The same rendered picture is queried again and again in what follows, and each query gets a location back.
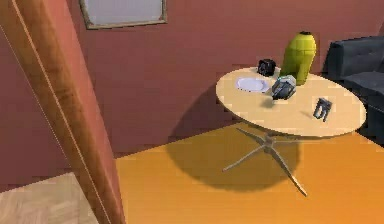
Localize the white plate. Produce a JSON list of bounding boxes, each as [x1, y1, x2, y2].
[[234, 76, 271, 94]]

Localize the small black cube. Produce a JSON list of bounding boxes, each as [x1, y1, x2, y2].
[[257, 58, 277, 78]]

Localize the round beige table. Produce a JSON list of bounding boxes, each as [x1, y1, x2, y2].
[[215, 66, 368, 198]]

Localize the grey and black box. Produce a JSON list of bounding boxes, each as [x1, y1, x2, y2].
[[270, 74, 298, 101]]

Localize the yellow-green vase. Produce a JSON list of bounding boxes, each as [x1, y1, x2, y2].
[[279, 30, 317, 87]]

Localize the brown wooden room door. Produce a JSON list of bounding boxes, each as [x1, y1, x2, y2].
[[0, 0, 127, 224]]

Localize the small dark grey gadget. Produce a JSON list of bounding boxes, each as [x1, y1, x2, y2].
[[312, 97, 333, 123]]

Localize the dark grey sofa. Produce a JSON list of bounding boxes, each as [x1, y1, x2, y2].
[[322, 35, 384, 147]]

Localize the framed picture on wall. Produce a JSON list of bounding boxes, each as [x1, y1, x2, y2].
[[78, 0, 168, 31]]

